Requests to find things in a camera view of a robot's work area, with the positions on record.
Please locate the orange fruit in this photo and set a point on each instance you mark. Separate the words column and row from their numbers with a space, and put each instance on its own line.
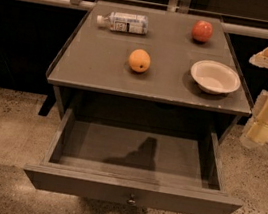
column 139, row 61

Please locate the metal drawer knob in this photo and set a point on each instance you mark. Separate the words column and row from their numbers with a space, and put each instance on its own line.
column 131, row 201

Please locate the open grey top drawer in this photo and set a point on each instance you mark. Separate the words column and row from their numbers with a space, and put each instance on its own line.
column 109, row 162

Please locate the white paper bowl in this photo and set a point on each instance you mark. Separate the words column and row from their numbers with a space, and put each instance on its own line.
column 215, row 78

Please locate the red apple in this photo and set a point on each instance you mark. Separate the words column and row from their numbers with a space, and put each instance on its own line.
column 202, row 31

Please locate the grey cabinet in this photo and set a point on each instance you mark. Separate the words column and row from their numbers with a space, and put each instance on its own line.
column 97, row 59

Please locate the clear plastic water bottle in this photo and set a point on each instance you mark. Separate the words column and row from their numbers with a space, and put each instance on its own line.
column 123, row 22

